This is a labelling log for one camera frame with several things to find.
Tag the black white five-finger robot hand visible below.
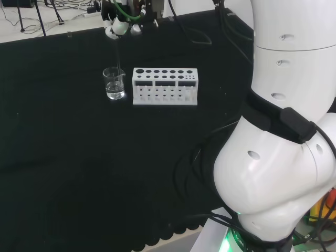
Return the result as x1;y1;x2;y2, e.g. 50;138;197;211
101;0;160;40

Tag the black looped cable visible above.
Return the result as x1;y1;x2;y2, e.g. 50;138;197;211
167;0;212;45

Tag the green cable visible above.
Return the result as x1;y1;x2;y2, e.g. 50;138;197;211
114;0;146;21

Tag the black tripod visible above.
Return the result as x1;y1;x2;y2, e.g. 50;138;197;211
15;0;64;37

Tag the yellow stop button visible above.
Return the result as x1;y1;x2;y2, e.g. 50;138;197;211
308;188;336;224

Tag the black bench cloth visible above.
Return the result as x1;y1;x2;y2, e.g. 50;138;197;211
0;9;257;252

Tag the clear glass rod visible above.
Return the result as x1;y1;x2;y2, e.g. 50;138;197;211
114;36;123;77

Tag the clear glass beaker with water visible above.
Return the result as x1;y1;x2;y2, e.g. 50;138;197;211
102;67;126;100

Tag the black cable bundle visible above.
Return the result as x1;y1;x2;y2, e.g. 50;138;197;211
172;119;241;229

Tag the white test tube rack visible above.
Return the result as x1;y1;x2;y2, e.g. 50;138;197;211
132;67;199;106

